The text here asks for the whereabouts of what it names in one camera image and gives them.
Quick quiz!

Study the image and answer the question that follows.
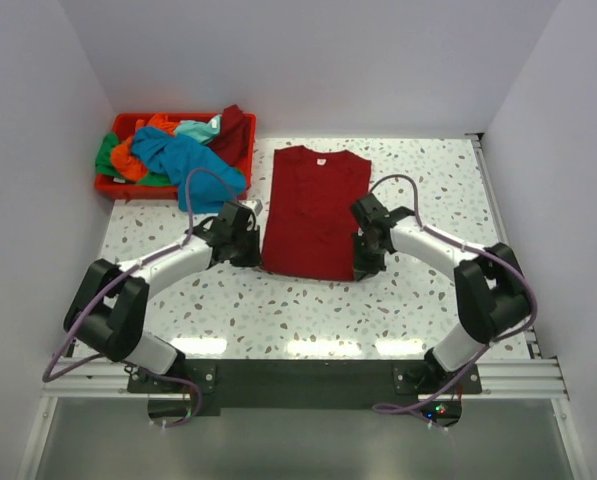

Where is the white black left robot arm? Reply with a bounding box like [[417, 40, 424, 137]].
[[63, 201, 262, 392]]

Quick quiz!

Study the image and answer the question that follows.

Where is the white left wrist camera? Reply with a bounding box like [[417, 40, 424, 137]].
[[244, 200, 263, 216]]

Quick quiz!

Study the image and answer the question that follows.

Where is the light teal t shirt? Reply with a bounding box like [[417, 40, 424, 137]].
[[174, 114, 222, 145]]

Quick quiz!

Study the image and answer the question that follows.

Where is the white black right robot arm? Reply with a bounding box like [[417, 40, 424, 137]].
[[350, 194, 534, 393]]

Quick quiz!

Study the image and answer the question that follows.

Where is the green t shirt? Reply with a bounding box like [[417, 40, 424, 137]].
[[94, 133, 173, 188]]

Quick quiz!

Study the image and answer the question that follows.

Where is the orange t shirt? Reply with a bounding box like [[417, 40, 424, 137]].
[[110, 113, 179, 183]]

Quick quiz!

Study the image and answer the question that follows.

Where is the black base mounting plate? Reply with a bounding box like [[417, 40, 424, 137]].
[[125, 359, 483, 422]]

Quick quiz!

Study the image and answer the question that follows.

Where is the blue t shirt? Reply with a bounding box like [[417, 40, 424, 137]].
[[131, 126, 247, 214]]

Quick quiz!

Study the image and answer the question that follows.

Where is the red plastic bin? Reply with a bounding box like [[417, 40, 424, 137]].
[[94, 112, 257, 201]]

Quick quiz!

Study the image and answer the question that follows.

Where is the dark red t shirt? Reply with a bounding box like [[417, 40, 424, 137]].
[[261, 145, 372, 281], [209, 104, 248, 166]]

